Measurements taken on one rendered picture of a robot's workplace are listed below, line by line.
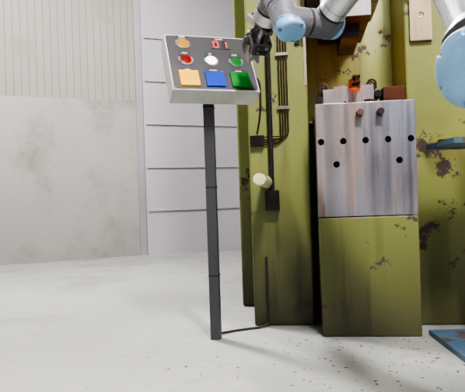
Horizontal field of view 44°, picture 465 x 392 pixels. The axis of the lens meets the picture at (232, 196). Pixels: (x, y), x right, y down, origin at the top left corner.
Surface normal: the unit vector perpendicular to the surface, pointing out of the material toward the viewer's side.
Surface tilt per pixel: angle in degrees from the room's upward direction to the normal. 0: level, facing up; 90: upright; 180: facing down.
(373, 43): 90
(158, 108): 90
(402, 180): 90
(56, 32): 90
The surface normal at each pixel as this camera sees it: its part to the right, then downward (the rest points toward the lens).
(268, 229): -0.12, 0.00
